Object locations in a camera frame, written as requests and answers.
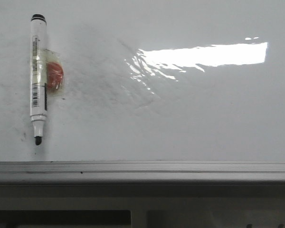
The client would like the red magnet taped to marker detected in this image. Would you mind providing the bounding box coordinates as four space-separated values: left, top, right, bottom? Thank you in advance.
43 49 64 96

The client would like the white black whiteboard marker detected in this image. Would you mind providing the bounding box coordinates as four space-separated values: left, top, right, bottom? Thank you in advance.
30 14 48 145

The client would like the white whiteboard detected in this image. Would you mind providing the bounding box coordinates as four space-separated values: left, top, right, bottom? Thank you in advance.
0 0 285 162

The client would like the aluminium whiteboard frame rail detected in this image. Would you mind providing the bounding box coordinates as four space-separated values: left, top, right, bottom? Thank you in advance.
0 161 285 185

